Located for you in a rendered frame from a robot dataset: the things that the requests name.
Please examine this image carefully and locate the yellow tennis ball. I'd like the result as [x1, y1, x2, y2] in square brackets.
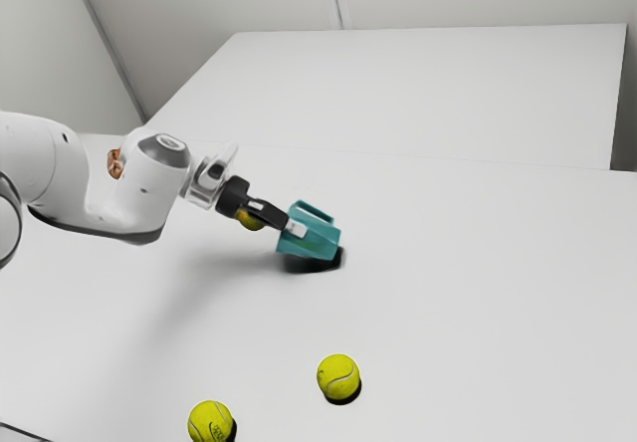
[316, 352, 361, 399]
[186, 399, 235, 442]
[234, 207, 268, 233]

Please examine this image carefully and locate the teal faceted mug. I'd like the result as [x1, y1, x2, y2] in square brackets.
[274, 199, 343, 262]

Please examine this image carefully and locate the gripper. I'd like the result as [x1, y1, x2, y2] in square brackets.
[214, 174, 307, 239]

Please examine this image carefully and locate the small orange brown object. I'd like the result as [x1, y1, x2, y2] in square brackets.
[106, 147, 126, 181]

